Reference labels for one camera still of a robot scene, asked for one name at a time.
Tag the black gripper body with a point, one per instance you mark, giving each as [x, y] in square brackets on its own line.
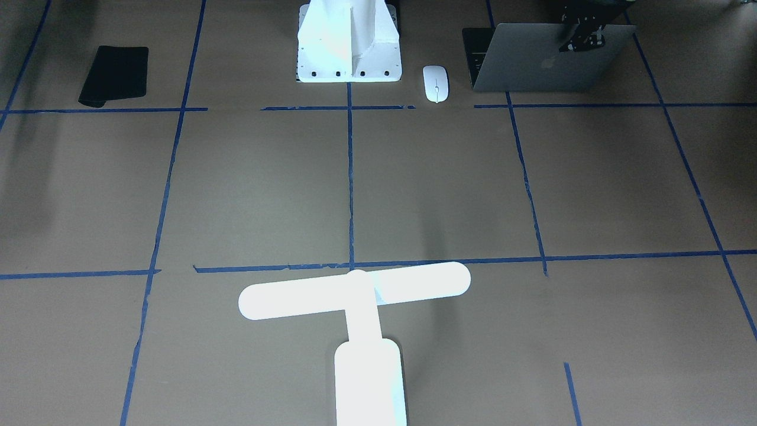
[582, 29]

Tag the grey laptop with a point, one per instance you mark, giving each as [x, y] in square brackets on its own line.
[528, 57]

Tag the white computer mouse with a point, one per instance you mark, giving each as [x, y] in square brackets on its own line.
[435, 83]

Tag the black mouse pad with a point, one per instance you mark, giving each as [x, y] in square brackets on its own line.
[116, 73]

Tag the white desk lamp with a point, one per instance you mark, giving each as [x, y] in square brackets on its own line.
[369, 385]

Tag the white camera mast with base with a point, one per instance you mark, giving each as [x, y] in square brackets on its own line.
[348, 41]

